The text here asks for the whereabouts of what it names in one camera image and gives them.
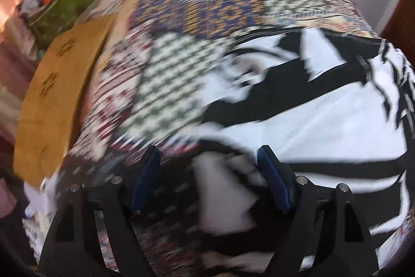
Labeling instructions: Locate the black and white patterned garment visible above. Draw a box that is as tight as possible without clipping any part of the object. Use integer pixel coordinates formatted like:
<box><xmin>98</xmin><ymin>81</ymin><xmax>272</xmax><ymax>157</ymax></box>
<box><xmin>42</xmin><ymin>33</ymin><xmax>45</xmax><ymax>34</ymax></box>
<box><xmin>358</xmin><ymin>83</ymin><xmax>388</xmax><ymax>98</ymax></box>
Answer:
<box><xmin>191</xmin><ymin>25</ymin><xmax>415</xmax><ymax>277</ymax></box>

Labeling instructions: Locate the striped cloth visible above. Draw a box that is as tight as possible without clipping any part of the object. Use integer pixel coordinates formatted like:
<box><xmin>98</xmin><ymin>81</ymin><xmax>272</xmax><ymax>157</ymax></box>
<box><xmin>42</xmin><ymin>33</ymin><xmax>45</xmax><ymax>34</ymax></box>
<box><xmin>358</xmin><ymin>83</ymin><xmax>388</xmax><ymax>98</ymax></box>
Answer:
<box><xmin>81</xmin><ymin>0</ymin><xmax>137</xmax><ymax>22</ymax></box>

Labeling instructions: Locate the white printed cloth pile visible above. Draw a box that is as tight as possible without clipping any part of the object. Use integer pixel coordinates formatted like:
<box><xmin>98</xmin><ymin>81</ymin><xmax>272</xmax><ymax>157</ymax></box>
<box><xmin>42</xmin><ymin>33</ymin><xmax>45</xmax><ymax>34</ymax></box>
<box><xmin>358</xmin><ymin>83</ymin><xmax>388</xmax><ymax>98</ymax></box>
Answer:
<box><xmin>22</xmin><ymin>178</ymin><xmax>59</xmax><ymax>261</ymax></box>

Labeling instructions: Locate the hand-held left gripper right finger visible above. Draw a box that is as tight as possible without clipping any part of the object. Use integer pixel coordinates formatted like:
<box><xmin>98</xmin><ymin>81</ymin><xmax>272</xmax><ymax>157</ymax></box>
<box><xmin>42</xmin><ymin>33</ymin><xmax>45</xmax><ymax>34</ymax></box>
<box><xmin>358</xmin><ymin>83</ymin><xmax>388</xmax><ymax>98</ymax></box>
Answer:
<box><xmin>257</xmin><ymin>145</ymin><xmax>380</xmax><ymax>277</ymax></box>

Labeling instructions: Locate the wooden lap desk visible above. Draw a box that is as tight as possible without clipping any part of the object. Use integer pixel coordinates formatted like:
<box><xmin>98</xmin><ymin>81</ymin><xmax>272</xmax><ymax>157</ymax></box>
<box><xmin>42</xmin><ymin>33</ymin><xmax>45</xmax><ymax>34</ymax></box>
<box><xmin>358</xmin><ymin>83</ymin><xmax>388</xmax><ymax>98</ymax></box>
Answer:
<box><xmin>13</xmin><ymin>16</ymin><xmax>119</xmax><ymax>186</ymax></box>

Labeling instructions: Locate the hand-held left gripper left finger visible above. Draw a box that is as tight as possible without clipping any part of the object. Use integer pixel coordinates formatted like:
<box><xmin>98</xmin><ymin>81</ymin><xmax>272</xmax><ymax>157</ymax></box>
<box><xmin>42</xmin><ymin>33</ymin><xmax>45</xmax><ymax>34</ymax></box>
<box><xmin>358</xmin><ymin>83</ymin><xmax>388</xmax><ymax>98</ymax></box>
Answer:
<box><xmin>37</xmin><ymin>145</ymin><xmax>162</xmax><ymax>277</ymax></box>

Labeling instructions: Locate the pink striped curtain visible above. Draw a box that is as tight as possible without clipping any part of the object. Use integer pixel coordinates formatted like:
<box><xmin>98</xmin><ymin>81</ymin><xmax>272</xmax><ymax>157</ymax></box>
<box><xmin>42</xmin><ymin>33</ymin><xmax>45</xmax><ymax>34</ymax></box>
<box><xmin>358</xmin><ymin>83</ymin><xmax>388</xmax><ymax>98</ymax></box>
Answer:
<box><xmin>0</xmin><ymin>0</ymin><xmax>43</xmax><ymax>148</ymax></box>

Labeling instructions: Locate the patchwork printed blanket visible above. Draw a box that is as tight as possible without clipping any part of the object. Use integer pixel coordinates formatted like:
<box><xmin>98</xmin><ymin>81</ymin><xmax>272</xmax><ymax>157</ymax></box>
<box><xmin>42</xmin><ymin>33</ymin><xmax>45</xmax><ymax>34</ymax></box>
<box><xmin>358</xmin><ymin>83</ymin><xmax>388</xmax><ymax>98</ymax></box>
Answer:
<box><xmin>26</xmin><ymin>0</ymin><xmax>381</xmax><ymax>277</ymax></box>

